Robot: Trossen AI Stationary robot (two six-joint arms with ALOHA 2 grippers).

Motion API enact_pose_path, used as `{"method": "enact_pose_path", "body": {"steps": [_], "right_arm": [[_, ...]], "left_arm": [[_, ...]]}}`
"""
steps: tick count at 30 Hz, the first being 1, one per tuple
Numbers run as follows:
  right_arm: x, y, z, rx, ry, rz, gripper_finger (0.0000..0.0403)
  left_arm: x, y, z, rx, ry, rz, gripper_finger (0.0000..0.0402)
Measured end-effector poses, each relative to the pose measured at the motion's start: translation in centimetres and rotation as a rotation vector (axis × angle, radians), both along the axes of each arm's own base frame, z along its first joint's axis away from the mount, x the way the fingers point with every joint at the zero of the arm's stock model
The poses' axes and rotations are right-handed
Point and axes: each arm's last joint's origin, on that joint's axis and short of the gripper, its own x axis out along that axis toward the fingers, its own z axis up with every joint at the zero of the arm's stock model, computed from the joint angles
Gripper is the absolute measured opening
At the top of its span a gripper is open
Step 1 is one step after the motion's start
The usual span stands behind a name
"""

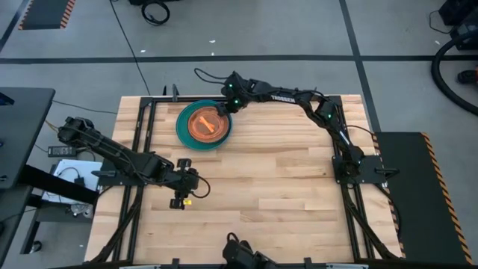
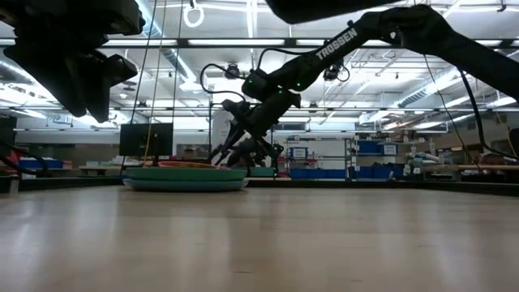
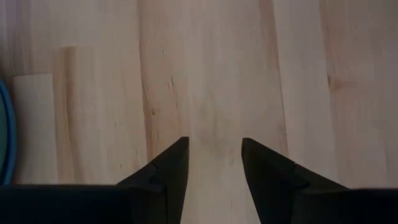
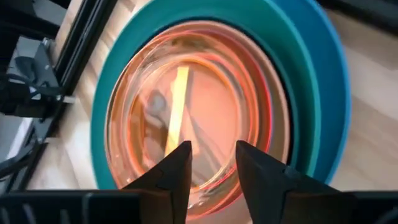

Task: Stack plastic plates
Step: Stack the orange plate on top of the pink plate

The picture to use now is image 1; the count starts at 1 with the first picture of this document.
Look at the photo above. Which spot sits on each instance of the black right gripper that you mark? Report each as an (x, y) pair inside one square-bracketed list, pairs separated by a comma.
[(233, 105)]

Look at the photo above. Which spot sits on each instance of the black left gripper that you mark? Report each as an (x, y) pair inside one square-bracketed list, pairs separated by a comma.
[(179, 187)]

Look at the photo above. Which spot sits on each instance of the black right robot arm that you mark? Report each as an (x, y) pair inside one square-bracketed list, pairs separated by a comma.
[(284, 98)]

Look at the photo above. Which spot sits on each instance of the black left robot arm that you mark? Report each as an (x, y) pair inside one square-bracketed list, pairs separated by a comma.
[(112, 151)]

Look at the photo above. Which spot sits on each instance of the small yellow block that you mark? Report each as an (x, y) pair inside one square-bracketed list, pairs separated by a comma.
[(187, 202)]

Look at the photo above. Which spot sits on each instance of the dark teal plastic plate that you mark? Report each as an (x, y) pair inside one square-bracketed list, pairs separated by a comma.
[(186, 140)]

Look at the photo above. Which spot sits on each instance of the white paper sheet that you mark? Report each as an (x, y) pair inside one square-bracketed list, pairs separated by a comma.
[(89, 168)]

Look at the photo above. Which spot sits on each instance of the grey round metal part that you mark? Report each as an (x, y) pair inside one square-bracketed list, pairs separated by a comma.
[(78, 210)]

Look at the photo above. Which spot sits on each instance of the black power adapter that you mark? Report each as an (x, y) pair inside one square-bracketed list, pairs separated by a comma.
[(61, 151)]

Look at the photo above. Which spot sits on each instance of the black side table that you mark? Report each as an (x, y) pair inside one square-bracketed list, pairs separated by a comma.
[(56, 183)]

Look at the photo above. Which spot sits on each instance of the black caster wheel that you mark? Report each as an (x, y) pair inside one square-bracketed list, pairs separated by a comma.
[(36, 247)]

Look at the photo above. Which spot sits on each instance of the black desk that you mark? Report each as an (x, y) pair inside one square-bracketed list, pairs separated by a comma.
[(22, 130)]

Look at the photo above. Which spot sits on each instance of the black hazard-striped floor mat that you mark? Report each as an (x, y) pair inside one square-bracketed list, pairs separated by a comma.
[(418, 194), (45, 13)]

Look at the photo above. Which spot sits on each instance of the black floor object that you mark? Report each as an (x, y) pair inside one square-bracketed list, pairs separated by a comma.
[(467, 76)]

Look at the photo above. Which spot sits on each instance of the black floor equipment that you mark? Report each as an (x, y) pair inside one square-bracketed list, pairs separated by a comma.
[(463, 15)]

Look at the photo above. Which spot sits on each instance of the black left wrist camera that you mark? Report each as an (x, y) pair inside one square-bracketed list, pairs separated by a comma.
[(192, 178)]

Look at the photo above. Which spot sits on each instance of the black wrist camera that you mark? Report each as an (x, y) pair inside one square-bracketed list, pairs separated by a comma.
[(232, 79), (192, 178)]

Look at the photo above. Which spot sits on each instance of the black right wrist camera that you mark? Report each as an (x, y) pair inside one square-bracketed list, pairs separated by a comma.
[(232, 79)]

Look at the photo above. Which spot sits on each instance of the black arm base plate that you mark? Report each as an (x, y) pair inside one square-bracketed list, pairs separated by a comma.
[(373, 168)]

